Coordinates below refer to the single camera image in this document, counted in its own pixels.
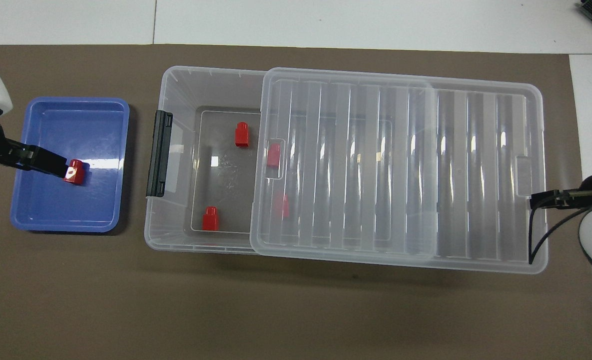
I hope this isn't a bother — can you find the clear plastic box lid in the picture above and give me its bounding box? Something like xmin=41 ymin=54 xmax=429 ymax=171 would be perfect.
xmin=249 ymin=67 xmax=550 ymax=275

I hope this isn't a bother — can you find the black box latch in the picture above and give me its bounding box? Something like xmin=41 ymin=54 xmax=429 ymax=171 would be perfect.
xmin=146 ymin=110 xmax=173 ymax=199

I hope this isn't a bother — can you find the clear plastic storage box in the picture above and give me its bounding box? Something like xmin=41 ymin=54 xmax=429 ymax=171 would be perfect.
xmin=143 ymin=65 xmax=439 ymax=261

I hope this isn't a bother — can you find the blue plastic tray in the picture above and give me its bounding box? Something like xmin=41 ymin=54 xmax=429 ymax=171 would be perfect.
xmin=10 ymin=97 xmax=131 ymax=234

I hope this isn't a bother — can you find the black cable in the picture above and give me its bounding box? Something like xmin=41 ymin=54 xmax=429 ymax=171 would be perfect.
xmin=528 ymin=205 xmax=592 ymax=266

